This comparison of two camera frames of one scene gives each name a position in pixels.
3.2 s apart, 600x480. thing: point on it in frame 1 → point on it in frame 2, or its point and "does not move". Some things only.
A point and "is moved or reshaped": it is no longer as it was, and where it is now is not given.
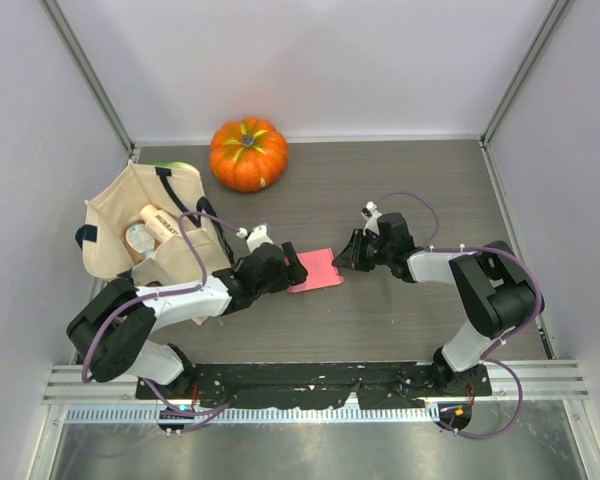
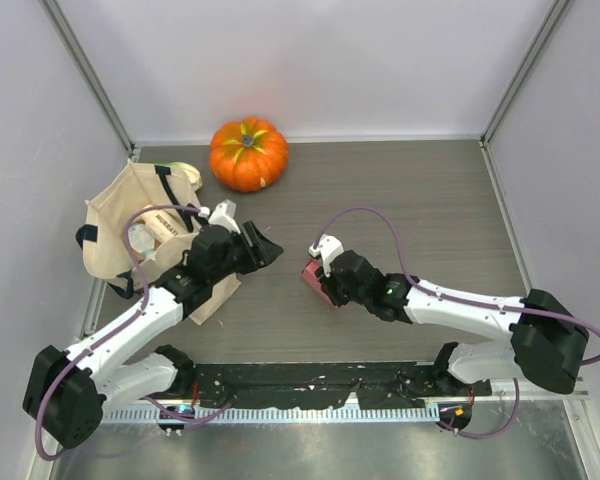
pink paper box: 321,270 is moved or reshaped
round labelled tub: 140,241 does not move
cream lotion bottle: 159,222 does not move
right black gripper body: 374,251 → 339,294
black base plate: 395,384 does not move
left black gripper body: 285,275 → 240,257
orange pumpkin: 248,154 does not move
